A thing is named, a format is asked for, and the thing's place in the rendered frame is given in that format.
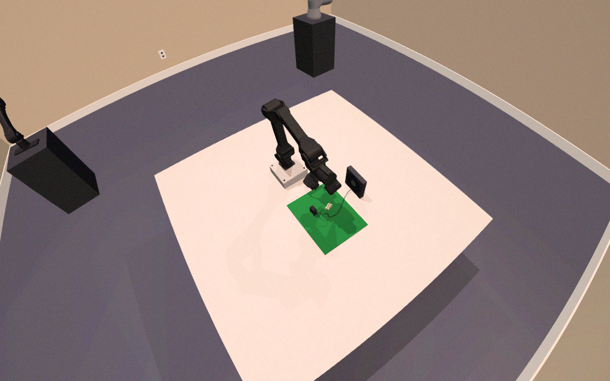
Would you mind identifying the green circuit board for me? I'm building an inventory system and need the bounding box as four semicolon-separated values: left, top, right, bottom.
287;184;368;255

